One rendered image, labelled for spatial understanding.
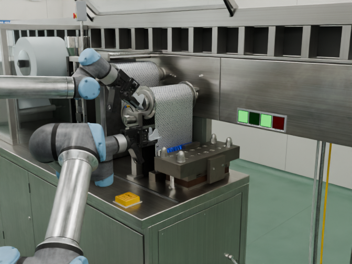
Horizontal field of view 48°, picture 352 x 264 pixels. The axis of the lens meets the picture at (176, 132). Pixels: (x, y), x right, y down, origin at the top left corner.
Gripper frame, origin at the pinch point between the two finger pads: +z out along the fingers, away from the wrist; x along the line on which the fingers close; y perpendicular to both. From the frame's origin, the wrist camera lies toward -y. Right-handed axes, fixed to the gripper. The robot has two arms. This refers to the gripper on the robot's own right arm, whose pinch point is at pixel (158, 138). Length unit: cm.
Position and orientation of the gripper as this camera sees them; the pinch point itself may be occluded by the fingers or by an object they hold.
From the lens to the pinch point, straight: 175.0
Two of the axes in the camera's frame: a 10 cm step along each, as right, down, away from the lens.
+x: -7.0, -1.8, 6.9
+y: 0.0, -9.7, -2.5
